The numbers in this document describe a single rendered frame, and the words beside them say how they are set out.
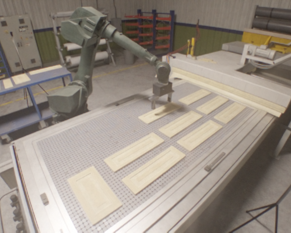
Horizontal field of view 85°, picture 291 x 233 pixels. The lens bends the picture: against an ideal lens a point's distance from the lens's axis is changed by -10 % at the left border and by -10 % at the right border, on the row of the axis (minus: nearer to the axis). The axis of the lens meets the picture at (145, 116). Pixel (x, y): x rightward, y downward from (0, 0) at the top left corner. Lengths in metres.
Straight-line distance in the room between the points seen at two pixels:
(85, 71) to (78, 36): 0.65
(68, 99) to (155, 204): 1.70
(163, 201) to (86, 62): 2.00
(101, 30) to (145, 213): 1.86
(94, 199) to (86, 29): 1.72
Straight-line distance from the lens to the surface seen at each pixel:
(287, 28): 6.39
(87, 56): 2.56
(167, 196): 1.52
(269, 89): 2.99
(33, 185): 1.87
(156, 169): 1.66
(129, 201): 1.50
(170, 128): 2.12
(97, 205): 1.50
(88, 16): 2.17
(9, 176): 2.63
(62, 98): 2.52
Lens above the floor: 2.17
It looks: 34 degrees down
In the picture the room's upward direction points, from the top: straight up
